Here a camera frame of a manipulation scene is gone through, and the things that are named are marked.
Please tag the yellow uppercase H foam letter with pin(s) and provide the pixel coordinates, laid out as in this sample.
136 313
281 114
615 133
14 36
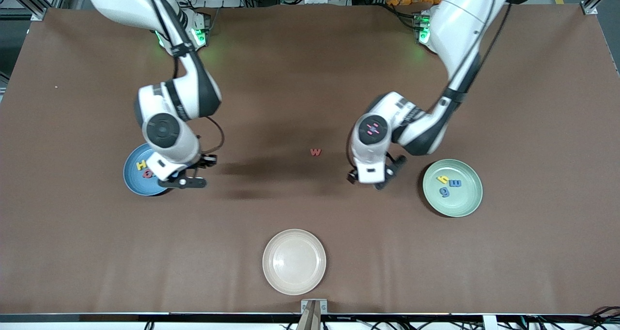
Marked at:
141 164

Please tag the red lowercase w foam letter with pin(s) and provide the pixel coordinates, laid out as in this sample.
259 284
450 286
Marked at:
316 151

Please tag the yellow lowercase h foam letter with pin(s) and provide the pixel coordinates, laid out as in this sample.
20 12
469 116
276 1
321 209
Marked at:
442 179

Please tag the blue lowercase g foam letter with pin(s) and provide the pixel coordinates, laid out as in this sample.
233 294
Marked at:
444 192

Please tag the blue lowercase m foam letter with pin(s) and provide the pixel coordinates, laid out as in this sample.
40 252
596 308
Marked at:
455 183

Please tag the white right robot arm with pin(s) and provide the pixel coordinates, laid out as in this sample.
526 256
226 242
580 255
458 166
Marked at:
126 0

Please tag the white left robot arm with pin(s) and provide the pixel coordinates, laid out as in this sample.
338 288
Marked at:
460 20

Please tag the blue plate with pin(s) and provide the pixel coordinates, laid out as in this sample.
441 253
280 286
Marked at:
133 180

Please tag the green plate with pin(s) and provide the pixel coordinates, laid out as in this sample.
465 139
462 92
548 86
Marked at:
465 201

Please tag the cream plate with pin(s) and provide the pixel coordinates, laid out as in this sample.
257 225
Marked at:
294 261

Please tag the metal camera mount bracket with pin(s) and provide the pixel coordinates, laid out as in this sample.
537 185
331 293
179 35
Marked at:
314 315

